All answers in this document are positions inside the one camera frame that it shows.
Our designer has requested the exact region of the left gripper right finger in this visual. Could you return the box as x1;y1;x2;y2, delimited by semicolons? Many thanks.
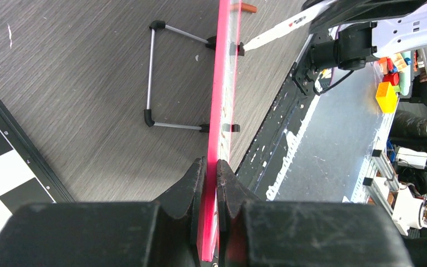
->
216;160;413;266

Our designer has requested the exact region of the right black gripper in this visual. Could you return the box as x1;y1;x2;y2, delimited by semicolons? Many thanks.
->
309;0;427;33

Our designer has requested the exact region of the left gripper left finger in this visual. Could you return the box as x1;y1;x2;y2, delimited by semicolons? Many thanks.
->
0;158;206;266

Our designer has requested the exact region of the white marker pen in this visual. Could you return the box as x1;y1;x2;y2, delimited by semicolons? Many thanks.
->
243;4;327;51

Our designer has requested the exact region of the brown marker cap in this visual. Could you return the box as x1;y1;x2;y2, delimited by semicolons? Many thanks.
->
230;3;257;13

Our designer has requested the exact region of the pink framed whiteboard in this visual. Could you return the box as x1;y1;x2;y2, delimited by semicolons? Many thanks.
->
142;0;245;263

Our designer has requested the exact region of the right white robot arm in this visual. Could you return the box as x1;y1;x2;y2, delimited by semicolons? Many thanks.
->
307;1;427;71

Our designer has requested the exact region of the yellow toy block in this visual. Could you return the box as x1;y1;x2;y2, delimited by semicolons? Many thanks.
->
375;82;399;113

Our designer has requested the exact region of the black white checkerboard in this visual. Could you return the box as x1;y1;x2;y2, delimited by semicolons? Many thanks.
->
0;100;74;232

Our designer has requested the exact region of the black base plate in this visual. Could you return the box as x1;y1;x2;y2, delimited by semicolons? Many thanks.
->
236;31;333;201

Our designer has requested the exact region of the aluminium front rail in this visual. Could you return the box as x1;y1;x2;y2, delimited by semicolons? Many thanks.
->
342;113;399;217

